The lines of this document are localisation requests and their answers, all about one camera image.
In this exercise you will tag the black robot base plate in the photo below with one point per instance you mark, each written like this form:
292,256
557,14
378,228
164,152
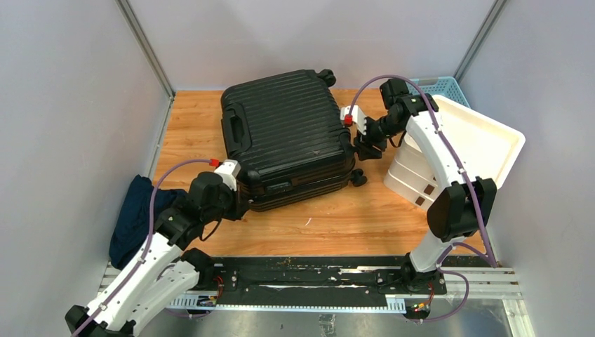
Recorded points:
323,283

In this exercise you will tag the light blue plastic basket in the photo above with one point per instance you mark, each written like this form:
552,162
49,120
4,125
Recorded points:
445,86

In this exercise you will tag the right aluminium frame post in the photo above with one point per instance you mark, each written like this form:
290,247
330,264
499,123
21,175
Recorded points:
480,38

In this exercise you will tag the black ribbed hard-shell suitcase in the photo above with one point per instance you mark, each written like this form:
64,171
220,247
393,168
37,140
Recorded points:
285,132

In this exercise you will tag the white three-drawer storage unit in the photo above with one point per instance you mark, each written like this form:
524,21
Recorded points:
487,149

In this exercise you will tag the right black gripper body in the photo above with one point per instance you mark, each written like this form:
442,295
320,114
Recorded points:
382,128

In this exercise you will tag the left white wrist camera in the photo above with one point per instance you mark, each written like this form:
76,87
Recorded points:
228,170

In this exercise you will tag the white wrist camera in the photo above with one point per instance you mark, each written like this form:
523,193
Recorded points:
228,170
354,115

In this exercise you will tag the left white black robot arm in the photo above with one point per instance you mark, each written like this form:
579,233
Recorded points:
164,267

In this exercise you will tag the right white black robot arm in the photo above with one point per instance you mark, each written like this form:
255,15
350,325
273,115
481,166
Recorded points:
465,201

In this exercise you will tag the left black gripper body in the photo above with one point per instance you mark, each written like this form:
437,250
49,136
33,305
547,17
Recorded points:
235,197

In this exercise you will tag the left aluminium frame post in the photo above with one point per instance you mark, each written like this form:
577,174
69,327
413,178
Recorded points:
135,26

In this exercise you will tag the aluminium frame post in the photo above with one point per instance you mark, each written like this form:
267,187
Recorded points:
480,38
135,26

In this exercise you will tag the dark blue cloth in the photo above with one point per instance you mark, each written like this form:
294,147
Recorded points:
132,223

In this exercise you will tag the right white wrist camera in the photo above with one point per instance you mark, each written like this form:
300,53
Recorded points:
354,115

